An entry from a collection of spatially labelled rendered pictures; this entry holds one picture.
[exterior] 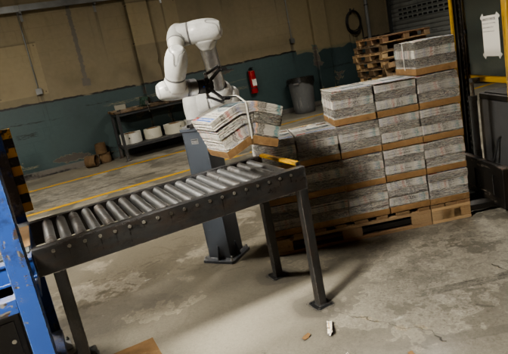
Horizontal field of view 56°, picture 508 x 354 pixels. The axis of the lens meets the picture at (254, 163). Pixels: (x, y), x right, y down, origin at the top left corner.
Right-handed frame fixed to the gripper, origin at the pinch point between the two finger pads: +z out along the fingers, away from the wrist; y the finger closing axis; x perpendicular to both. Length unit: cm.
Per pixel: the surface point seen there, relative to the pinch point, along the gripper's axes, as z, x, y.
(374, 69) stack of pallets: 523, -513, 35
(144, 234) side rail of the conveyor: -64, 29, 61
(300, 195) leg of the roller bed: 19, 29, 61
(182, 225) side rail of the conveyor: -46, 29, 61
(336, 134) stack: 84, -29, 45
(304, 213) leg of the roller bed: 20, 29, 71
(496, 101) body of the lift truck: 212, -5, 39
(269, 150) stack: 41, -46, 50
